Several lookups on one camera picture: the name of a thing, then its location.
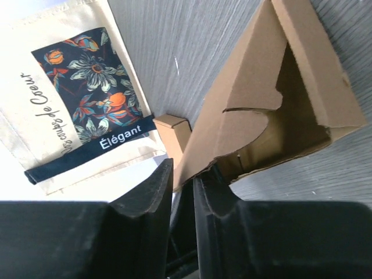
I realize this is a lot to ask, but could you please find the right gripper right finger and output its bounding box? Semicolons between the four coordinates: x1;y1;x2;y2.
193;173;371;278

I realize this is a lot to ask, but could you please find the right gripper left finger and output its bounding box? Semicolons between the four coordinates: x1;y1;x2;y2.
1;159;173;278

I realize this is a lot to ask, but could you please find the brown cardboard box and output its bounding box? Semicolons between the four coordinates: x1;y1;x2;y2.
153;115;191;167

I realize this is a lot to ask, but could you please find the beige canvas tote bag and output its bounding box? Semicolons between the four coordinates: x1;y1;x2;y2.
1;1;165;196

